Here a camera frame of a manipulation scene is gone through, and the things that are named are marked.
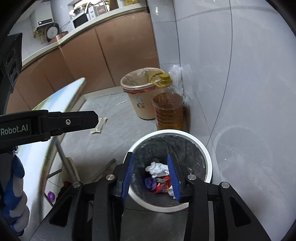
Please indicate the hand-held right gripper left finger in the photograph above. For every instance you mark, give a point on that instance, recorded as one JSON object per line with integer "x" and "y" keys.
{"x": 128, "y": 178}

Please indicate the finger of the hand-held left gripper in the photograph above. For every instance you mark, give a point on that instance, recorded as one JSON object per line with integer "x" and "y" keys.
{"x": 74, "y": 121}

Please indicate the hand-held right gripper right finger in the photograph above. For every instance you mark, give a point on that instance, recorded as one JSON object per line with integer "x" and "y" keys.
{"x": 173, "y": 178}

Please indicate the red snack packet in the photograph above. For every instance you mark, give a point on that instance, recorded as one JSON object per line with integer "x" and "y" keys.
{"x": 163, "y": 185}

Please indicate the white plastic bag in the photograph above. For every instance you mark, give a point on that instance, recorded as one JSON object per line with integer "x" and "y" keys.
{"x": 171, "y": 192}

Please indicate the white tissue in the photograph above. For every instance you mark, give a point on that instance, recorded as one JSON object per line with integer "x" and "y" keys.
{"x": 157, "y": 169}

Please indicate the small purple wrapper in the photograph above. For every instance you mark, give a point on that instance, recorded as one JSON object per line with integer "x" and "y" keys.
{"x": 150, "y": 183}

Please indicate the white waste bin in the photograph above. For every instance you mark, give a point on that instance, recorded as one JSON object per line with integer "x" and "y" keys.
{"x": 189, "y": 148}

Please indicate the person's left hand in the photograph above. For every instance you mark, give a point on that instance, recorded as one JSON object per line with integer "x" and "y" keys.
{"x": 15, "y": 197}

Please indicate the landscape print folding table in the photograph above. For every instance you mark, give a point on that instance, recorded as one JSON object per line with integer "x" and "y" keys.
{"x": 67, "y": 97}

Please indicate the clear flat wrapper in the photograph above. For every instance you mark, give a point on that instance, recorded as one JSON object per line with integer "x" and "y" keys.
{"x": 100, "y": 126}

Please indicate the cream plastic container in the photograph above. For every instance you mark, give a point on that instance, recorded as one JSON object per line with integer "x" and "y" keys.
{"x": 69, "y": 169}

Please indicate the cooking oil bottle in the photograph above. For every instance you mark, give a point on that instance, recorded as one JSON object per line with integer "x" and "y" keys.
{"x": 167, "y": 111}

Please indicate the beige waste bin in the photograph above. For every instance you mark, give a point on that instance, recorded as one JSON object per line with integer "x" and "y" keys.
{"x": 141, "y": 104}

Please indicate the purple round cap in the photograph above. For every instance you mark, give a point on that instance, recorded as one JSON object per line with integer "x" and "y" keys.
{"x": 50, "y": 196}

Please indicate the brown base cabinets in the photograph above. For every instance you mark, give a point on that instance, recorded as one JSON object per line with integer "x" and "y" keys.
{"x": 127, "y": 46}

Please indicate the rose gold rice cooker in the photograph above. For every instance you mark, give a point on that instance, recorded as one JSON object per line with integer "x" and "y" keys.
{"x": 52, "y": 31}

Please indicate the white microwave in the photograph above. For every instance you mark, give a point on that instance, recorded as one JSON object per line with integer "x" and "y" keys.
{"x": 81, "y": 20}

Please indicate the white water heater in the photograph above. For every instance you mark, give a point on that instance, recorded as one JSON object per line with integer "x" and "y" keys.
{"x": 44, "y": 14}

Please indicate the chrome kitchen faucet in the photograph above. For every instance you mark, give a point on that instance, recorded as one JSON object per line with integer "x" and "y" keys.
{"x": 85, "y": 9}

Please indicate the yellow plastic container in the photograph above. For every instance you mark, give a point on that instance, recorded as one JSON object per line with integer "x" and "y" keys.
{"x": 129, "y": 2}

